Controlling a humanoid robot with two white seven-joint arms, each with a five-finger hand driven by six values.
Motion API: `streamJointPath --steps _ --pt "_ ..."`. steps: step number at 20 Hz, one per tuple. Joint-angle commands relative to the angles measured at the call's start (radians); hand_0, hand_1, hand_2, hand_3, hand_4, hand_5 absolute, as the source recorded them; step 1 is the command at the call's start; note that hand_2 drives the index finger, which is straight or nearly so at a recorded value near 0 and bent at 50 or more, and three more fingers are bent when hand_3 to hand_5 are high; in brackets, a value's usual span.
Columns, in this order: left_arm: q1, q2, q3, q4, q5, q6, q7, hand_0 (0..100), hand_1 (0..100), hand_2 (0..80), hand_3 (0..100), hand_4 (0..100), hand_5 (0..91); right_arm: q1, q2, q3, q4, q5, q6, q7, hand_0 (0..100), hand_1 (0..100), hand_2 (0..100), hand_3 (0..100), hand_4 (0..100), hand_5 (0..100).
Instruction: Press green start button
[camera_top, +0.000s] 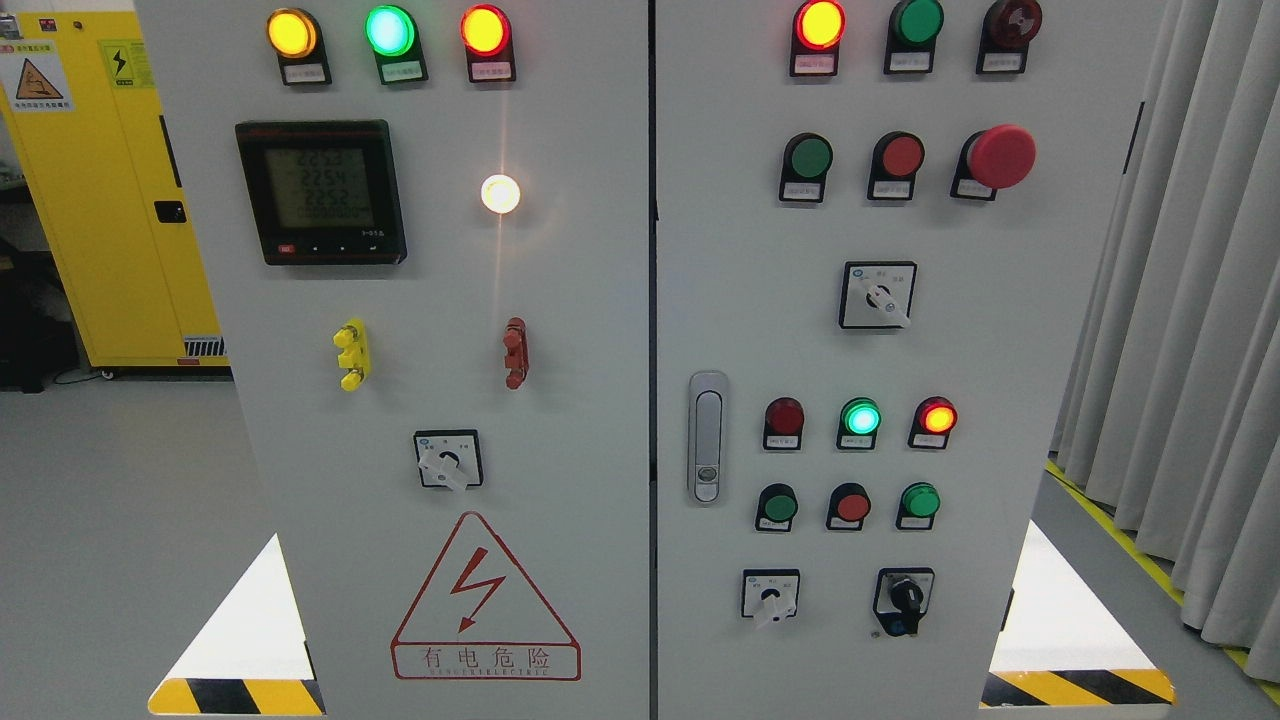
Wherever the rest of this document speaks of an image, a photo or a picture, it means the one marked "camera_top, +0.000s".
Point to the red electric hazard warning sign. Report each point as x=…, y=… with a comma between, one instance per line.
x=478, y=617

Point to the upper green push button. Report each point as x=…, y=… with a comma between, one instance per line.
x=806, y=161

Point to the green indicator lamp top left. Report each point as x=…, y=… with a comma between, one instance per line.
x=395, y=43

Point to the red emergency stop mushroom button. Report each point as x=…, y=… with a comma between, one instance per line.
x=992, y=160

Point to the dark red buzzer lamp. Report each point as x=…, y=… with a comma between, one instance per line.
x=1007, y=30

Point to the yellow safety storage cabinet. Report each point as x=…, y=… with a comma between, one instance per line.
x=81, y=102

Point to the lower right green push button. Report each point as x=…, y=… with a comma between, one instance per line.
x=918, y=507

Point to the green indicator lamp top right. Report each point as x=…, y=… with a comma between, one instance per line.
x=911, y=37

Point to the green start button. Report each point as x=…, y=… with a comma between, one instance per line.
x=776, y=509

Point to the upper red push button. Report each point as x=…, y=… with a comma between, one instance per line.
x=896, y=159

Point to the yellow terminal connector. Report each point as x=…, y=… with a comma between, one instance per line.
x=354, y=355

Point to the silver cabinet door handle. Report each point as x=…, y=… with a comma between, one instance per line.
x=706, y=397

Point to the red push button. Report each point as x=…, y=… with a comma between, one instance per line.
x=896, y=159
x=848, y=507

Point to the green indicator lamp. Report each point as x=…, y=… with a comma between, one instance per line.
x=911, y=37
x=858, y=425
x=395, y=43

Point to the left panel rotary selector switch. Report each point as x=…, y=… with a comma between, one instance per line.
x=449, y=459

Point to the white lit indicator lamp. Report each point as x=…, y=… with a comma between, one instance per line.
x=500, y=194

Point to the red indicator lamp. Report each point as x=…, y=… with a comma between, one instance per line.
x=932, y=423
x=784, y=421
x=487, y=38
x=816, y=36

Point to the red terminal connector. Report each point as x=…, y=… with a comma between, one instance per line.
x=516, y=360

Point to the red indicator lamp top right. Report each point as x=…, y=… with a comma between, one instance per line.
x=816, y=36

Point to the lower red push button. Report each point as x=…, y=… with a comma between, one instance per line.
x=848, y=507

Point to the green push button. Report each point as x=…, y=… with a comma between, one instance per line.
x=918, y=507
x=806, y=161

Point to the upper right rotary selector switch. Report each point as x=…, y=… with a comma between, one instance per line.
x=877, y=295

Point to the black key selector switch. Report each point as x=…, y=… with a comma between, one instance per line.
x=902, y=599

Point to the lower white rotary selector switch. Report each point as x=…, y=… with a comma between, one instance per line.
x=769, y=595

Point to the lower right red indicator lamp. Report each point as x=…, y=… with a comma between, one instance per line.
x=932, y=423

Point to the grey electrical control cabinet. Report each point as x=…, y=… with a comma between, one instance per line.
x=650, y=245

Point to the grey pleated curtain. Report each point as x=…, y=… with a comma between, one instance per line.
x=1171, y=413

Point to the yellow indicator lamp top left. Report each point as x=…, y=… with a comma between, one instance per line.
x=298, y=43

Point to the red indicator lamp top left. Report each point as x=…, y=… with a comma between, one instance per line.
x=487, y=38

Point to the lower left red indicator lamp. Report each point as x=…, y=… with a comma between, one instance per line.
x=784, y=421

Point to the lower green indicator lamp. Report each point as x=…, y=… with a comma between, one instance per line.
x=858, y=425

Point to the black digital power meter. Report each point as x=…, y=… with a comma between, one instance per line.
x=323, y=192

